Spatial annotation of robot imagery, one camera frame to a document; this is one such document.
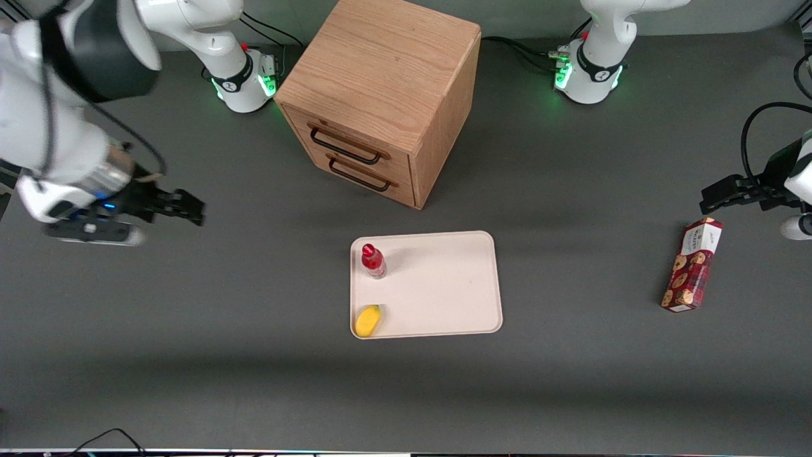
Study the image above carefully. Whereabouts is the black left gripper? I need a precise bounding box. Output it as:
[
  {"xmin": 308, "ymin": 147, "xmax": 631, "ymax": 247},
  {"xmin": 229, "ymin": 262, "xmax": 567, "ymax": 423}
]
[{"xmin": 700, "ymin": 141, "xmax": 802, "ymax": 215}]

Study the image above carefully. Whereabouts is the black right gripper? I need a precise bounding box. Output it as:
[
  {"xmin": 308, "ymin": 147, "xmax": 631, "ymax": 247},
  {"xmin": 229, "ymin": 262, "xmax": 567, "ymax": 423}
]
[{"xmin": 95, "ymin": 170, "xmax": 206, "ymax": 227}]

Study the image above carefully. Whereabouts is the red coke bottle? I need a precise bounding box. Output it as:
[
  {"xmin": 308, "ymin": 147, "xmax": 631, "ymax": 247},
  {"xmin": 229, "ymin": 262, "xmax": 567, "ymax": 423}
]
[{"xmin": 361, "ymin": 243, "xmax": 388, "ymax": 280}]

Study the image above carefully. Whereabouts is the beige plastic tray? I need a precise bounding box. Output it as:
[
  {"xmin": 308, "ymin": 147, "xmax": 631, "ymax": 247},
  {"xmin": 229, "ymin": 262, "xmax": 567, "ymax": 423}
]
[{"xmin": 350, "ymin": 230, "xmax": 504, "ymax": 340}]

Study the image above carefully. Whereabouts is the red cookie box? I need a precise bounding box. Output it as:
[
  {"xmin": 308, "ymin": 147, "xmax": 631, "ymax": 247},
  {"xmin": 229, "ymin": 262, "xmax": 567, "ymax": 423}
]
[{"xmin": 660, "ymin": 217, "xmax": 724, "ymax": 313}]

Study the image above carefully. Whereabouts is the yellow lemon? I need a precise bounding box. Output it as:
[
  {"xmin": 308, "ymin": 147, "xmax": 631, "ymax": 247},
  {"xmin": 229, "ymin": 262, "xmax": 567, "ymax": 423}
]
[{"xmin": 355, "ymin": 305, "xmax": 383, "ymax": 338}]

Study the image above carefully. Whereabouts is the wooden drawer cabinet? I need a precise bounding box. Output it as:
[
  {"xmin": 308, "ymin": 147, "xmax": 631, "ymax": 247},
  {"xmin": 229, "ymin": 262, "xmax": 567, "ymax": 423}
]
[{"xmin": 274, "ymin": 0, "xmax": 483, "ymax": 211}]

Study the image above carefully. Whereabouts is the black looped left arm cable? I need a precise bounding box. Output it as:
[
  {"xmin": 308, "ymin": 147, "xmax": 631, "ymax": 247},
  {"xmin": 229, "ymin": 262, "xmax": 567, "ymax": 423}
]
[{"xmin": 741, "ymin": 102, "xmax": 812, "ymax": 186}]

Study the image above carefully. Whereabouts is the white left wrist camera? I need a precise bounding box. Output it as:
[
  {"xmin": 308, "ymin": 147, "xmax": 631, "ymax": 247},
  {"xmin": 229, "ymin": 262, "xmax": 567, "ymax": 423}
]
[{"xmin": 780, "ymin": 215, "xmax": 812, "ymax": 241}]

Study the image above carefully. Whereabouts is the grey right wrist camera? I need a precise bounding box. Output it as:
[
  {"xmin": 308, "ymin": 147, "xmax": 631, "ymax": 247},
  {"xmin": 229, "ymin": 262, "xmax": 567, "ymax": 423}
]
[{"xmin": 43, "ymin": 219, "xmax": 145, "ymax": 248}]

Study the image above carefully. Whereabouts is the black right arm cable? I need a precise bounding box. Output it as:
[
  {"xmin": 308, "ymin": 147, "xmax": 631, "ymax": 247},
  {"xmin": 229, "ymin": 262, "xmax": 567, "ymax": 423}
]
[{"xmin": 38, "ymin": 19, "xmax": 169, "ymax": 191}]

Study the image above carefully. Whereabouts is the black curved cable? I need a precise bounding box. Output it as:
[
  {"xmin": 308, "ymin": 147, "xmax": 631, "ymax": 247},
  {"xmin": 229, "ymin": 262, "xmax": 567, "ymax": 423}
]
[{"xmin": 793, "ymin": 53, "xmax": 812, "ymax": 101}]

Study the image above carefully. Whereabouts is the black drawer handle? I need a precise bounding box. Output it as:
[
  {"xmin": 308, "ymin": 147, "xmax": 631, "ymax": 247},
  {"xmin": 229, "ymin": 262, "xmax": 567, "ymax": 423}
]
[
  {"xmin": 327, "ymin": 156, "xmax": 398, "ymax": 193},
  {"xmin": 308, "ymin": 123, "xmax": 389, "ymax": 166}
]

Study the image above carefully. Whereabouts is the black base cable bundle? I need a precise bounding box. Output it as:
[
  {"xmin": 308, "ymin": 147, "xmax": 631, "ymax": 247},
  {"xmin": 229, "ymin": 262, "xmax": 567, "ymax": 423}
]
[
  {"xmin": 240, "ymin": 11, "xmax": 305, "ymax": 77},
  {"xmin": 481, "ymin": 36, "xmax": 572, "ymax": 72}
]

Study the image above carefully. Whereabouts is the black cable at table edge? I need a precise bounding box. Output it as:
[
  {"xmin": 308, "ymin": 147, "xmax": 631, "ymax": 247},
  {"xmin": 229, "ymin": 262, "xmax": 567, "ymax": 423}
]
[{"xmin": 60, "ymin": 428, "xmax": 148, "ymax": 457}]

